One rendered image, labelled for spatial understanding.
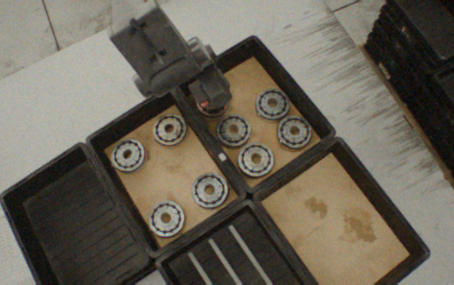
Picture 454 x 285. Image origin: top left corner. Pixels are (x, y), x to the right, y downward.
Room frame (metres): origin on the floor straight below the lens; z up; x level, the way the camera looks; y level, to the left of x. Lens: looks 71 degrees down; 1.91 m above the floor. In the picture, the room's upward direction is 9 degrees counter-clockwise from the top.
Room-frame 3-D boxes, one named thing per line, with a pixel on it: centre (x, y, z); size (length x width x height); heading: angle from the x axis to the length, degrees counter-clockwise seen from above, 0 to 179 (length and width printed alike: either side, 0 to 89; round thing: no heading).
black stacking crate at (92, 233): (0.17, 0.46, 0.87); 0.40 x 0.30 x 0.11; 26
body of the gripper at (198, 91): (0.50, 0.03, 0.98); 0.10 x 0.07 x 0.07; 114
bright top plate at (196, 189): (0.23, 0.07, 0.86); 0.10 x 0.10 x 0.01
